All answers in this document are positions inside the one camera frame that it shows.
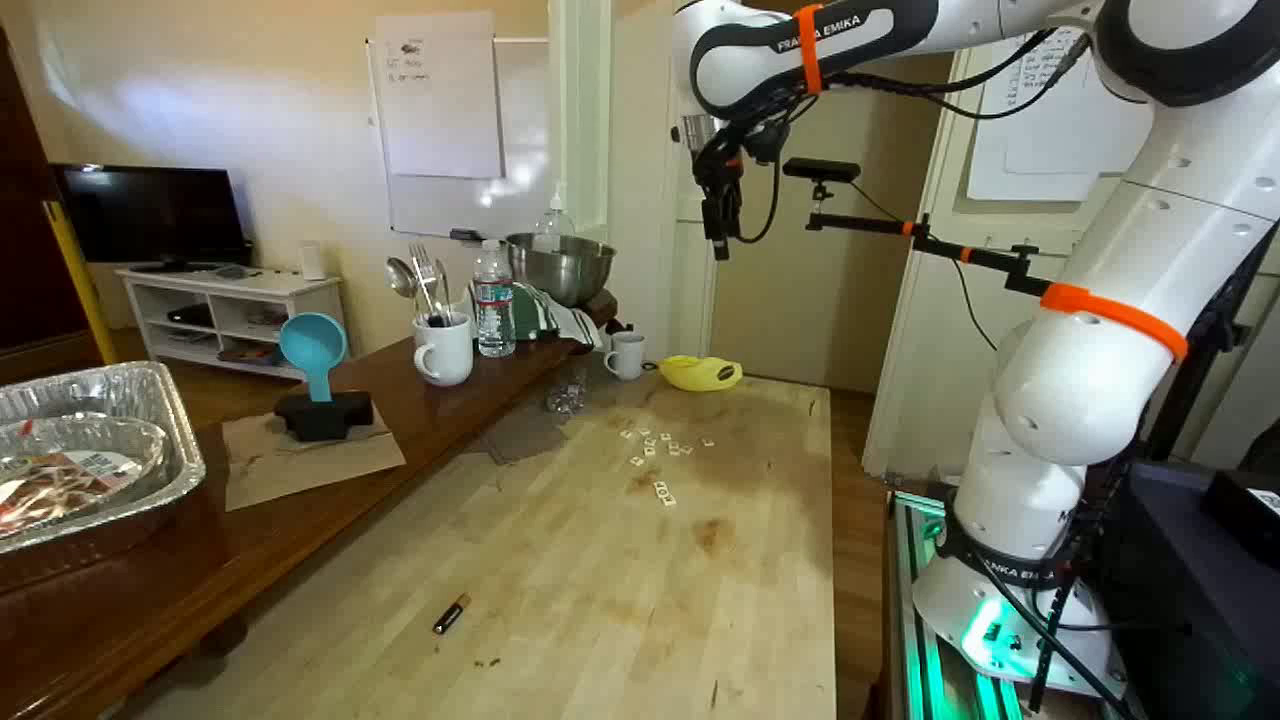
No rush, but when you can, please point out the crumpled clear plastic bottle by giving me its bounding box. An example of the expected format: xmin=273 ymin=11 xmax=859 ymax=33
xmin=536 ymin=374 xmax=597 ymax=423

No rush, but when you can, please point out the metal spoon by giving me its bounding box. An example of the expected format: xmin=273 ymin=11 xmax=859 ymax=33
xmin=416 ymin=250 xmax=457 ymax=323

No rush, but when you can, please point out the white door frame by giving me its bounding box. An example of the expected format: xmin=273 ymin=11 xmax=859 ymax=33
xmin=539 ymin=0 xmax=620 ymax=250

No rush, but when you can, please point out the stainless steel mixing bowl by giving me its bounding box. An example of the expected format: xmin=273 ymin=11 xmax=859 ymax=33
xmin=498 ymin=233 xmax=620 ymax=311

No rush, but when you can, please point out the yellow pole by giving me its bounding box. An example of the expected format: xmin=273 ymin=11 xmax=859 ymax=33
xmin=35 ymin=195 xmax=118 ymax=368

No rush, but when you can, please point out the black stand pole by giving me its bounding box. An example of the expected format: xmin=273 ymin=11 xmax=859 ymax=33
xmin=1138 ymin=225 xmax=1280 ymax=465

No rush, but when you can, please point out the clear pump sanitizer bottle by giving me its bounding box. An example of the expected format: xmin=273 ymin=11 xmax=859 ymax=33
xmin=530 ymin=193 xmax=580 ymax=254

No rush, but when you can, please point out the black stereo camera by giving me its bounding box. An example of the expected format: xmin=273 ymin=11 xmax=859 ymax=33
xmin=781 ymin=155 xmax=864 ymax=186

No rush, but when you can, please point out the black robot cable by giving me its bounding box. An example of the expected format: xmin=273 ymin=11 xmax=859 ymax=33
xmin=736 ymin=23 xmax=1113 ymax=248

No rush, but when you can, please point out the clear plastic water bottle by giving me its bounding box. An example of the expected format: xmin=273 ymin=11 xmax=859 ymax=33
xmin=467 ymin=236 xmax=519 ymax=360

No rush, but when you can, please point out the yellow banana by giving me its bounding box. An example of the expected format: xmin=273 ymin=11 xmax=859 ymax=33
xmin=656 ymin=351 xmax=746 ymax=397

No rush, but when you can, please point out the black rectangular block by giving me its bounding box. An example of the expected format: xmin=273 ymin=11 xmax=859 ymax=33
xmin=273 ymin=388 xmax=381 ymax=444

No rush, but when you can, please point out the green white striped towel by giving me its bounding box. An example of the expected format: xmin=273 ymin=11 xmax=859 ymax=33
xmin=510 ymin=278 xmax=613 ymax=356

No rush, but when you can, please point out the small black marker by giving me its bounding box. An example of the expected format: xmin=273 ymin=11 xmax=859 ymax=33
xmin=426 ymin=591 xmax=471 ymax=639

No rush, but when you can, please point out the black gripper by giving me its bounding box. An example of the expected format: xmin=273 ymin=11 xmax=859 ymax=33
xmin=690 ymin=131 xmax=746 ymax=262

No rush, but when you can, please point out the black flat television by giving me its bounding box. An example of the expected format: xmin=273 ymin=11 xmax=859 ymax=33
xmin=50 ymin=158 xmax=260 ymax=275

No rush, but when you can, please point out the black controller box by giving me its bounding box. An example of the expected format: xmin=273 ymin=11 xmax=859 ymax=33
xmin=1097 ymin=457 xmax=1280 ymax=720

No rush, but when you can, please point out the white board with handwriting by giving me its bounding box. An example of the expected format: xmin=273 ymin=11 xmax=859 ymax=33
xmin=961 ymin=18 xmax=1157 ymax=209

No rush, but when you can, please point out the red white plastic wrapper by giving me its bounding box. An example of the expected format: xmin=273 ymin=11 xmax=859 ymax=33
xmin=0 ymin=447 xmax=146 ymax=540

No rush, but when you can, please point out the white television shelf unit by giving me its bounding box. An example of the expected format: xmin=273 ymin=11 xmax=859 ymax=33
xmin=114 ymin=262 xmax=351 ymax=385

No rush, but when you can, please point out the white wall whiteboard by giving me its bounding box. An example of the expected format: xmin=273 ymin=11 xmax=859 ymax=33
xmin=359 ymin=11 xmax=556 ymax=245

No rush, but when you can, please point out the metal ladle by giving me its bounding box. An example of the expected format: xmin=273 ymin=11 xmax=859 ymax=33
xmin=383 ymin=250 xmax=426 ymax=323

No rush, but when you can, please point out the brown cardboard sheet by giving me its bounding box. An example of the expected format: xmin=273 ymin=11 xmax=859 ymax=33
xmin=216 ymin=398 xmax=410 ymax=517

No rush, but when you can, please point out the orange velcro strap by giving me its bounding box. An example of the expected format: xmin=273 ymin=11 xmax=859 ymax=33
xmin=1037 ymin=278 xmax=1193 ymax=363
xmin=794 ymin=0 xmax=830 ymax=98

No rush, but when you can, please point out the aluminium foil tray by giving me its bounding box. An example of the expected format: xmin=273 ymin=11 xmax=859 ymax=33
xmin=0 ymin=356 xmax=210 ymax=560

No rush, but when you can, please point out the white paper sheet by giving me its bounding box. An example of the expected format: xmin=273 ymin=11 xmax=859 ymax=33
xmin=374 ymin=11 xmax=504 ymax=178

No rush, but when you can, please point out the dark brown wooden cabinet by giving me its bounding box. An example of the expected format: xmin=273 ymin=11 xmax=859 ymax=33
xmin=0 ymin=23 xmax=97 ymax=351

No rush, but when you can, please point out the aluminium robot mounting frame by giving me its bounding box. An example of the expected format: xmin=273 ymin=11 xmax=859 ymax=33
xmin=881 ymin=478 xmax=1135 ymax=720

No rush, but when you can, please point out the white ceramic mug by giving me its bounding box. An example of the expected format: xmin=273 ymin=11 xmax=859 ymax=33
xmin=600 ymin=327 xmax=650 ymax=385
xmin=407 ymin=311 xmax=479 ymax=393

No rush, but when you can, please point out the dark brown wooden table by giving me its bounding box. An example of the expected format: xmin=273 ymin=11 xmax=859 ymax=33
xmin=0 ymin=323 xmax=622 ymax=720

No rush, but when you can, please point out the black mounting rod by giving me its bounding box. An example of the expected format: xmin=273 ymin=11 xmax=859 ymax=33
xmin=798 ymin=204 xmax=1055 ymax=298

